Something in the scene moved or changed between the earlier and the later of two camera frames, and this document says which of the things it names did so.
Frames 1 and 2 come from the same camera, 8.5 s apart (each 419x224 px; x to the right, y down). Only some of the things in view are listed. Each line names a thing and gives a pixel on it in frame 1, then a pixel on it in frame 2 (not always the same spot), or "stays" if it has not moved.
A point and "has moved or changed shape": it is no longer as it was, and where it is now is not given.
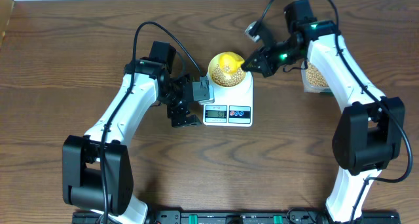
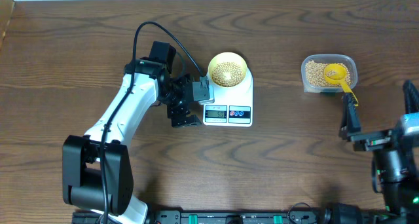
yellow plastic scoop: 230,62 has moved or changed shape
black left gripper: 181,109 stays
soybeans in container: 314,77 stays
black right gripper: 266,67 to 349,123
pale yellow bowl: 221,76 stays
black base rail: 242,217 stays
